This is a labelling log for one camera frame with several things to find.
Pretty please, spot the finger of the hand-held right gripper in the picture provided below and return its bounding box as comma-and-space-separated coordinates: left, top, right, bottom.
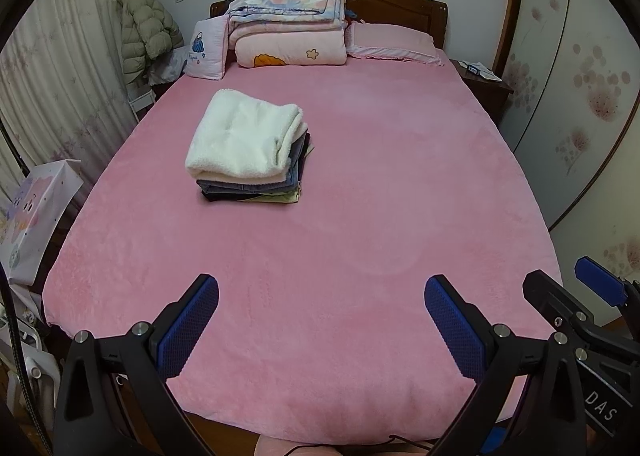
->
575, 257, 640, 307
522, 270, 601, 341

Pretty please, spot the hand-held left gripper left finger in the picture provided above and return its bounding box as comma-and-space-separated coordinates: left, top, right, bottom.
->
52, 274, 220, 456

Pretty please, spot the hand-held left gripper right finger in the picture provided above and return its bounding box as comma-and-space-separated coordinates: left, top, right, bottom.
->
424, 275, 586, 456

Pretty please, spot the white fleece garment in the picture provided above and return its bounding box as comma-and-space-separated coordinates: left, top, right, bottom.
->
185, 88, 307, 183

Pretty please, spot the stack of folded dark clothes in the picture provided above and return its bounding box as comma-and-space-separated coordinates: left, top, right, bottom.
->
196, 132, 313, 197

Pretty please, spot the folded black garment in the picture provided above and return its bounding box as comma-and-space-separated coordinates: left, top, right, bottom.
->
201, 188, 301, 203

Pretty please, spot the white metal rack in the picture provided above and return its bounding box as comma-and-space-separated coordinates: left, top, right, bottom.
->
0, 281, 56, 417

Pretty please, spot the pink bed sheet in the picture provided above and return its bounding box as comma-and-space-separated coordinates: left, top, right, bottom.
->
42, 48, 562, 448

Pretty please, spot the folded light green garment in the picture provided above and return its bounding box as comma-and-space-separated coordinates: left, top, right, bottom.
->
250, 146, 316, 205

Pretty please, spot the white cartoon gift bag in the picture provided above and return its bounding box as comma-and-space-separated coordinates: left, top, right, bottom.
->
0, 160, 83, 287

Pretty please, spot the floral wardrobe sliding door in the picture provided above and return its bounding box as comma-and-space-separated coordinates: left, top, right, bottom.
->
495, 0, 640, 287

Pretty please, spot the dark wooden nightstand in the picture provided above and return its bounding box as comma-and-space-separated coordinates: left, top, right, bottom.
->
447, 58, 514, 127

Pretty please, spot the white storage rack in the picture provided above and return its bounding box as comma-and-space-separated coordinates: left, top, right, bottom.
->
127, 90, 156, 124

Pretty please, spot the white plastic bag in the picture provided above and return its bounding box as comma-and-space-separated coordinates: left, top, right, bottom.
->
147, 48, 188, 86

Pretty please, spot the white floral curtain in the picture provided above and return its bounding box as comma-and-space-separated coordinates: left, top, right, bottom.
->
0, 0, 138, 217

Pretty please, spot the white cushion with blue print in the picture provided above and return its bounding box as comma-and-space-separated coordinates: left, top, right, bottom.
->
184, 17, 230, 81

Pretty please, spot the pink pillow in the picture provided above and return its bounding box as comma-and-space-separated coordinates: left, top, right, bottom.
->
345, 22, 445, 67

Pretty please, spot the olive puffer jacket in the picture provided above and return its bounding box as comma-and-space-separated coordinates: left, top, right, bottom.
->
112, 0, 185, 86

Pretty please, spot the brown wooden headboard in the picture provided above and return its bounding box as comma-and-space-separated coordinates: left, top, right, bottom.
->
209, 0, 447, 49

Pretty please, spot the black cable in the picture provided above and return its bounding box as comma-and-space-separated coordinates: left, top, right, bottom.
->
0, 276, 51, 456

